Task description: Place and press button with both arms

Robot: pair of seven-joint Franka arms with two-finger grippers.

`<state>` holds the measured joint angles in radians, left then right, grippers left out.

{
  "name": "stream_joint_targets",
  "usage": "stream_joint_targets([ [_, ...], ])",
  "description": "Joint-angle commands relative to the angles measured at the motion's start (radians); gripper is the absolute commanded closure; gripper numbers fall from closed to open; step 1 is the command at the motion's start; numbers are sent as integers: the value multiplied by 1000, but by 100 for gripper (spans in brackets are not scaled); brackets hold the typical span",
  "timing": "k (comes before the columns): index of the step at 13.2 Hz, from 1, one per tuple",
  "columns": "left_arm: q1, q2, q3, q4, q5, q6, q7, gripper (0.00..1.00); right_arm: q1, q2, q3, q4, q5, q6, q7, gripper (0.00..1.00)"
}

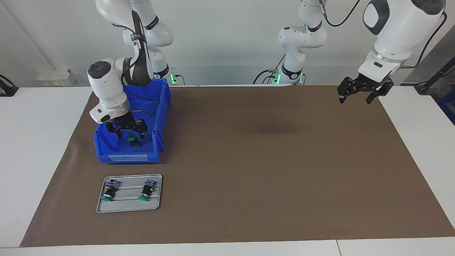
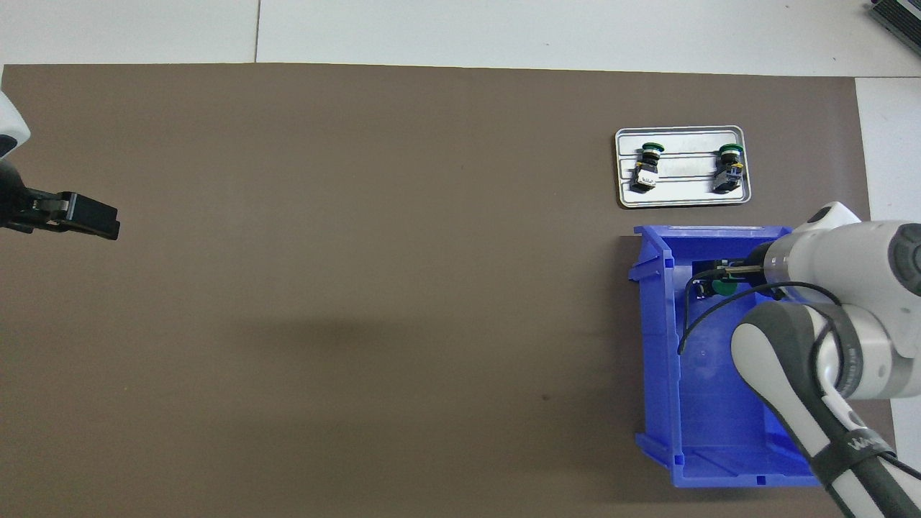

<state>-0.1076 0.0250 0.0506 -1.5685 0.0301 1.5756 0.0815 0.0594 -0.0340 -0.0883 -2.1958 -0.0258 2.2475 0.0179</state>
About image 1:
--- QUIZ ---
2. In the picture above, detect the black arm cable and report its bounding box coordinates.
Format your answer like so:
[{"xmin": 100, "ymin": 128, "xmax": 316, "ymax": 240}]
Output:
[
  {"xmin": 319, "ymin": 0, "xmax": 446, "ymax": 70},
  {"xmin": 121, "ymin": 21, "xmax": 160, "ymax": 119}
]

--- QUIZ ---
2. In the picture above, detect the blue plastic storage bin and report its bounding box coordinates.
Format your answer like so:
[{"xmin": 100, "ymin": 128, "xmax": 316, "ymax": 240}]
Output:
[{"xmin": 93, "ymin": 78, "xmax": 172, "ymax": 164}]

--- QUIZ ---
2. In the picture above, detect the black base cable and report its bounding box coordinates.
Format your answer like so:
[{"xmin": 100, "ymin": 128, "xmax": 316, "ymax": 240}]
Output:
[{"xmin": 252, "ymin": 53, "xmax": 288, "ymax": 85}]

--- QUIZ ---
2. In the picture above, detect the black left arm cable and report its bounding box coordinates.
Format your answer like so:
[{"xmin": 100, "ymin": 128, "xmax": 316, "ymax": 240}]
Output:
[{"xmin": 319, "ymin": 0, "xmax": 446, "ymax": 70}]

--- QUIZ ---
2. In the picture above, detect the grey metal tray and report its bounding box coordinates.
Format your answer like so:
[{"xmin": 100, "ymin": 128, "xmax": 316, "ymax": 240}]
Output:
[{"xmin": 96, "ymin": 174, "xmax": 163, "ymax": 214}]

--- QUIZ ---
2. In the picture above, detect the white cardboard box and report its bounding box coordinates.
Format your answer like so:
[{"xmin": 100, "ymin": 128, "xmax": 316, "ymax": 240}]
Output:
[{"xmin": 37, "ymin": 69, "xmax": 77, "ymax": 87}]

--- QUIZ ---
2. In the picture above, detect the black clamp mount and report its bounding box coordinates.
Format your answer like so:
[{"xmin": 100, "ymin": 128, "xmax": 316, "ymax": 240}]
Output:
[{"xmin": 0, "ymin": 75, "xmax": 19, "ymax": 97}]

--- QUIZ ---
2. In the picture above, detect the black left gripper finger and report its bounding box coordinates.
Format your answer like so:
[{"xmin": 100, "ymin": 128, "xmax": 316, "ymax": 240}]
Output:
[
  {"xmin": 366, "ymin": 81, "xmax": 394, "ymax": 105},
  {"xmin": 337, "ymin": 76, "xmax": 360, "ymax": 104}
]

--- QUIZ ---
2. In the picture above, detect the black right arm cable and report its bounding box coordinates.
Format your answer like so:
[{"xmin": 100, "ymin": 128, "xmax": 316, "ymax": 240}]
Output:
[{"xmin": 121, "ymin": 21, "xmax": 160, "ymax": 119}]

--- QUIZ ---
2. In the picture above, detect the brown table mat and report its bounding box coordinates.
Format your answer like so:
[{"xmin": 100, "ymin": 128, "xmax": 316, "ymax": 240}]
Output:
[{"xmin": 20, "ymin": 85, "xmax": 455, "ymax": 248}]

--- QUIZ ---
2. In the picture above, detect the green lit base connector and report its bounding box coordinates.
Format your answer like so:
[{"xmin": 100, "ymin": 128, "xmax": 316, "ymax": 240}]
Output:
[
  {"xmin": 268, "ymin": 68, "xmax": 283, "ymax": 85},
  {"xmin": 170, "ymin": 66, "xmax": 185, "ymax": 86}
]

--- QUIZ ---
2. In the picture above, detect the black stand pole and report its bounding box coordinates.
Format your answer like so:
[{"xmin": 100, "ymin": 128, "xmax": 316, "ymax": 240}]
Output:
[{"xmin": 414, "ymin": 59, "xmax": 455, "ymax": 95}]

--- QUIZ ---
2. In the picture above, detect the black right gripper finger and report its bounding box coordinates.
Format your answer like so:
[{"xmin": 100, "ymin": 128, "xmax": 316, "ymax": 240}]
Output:
[
  {"xmin": 106, "ymin": 122, "xmax": 124, "ymax": 140},
  {"xmin": 132, "ymin": 120, "xmax": 148, "ymax": 139}
]

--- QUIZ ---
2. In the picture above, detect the blue crate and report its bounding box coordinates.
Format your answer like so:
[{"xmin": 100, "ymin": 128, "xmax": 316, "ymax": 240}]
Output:
[{"xmin": 438, "ymin": 98, "xmax": 455, "ymax": 126}]

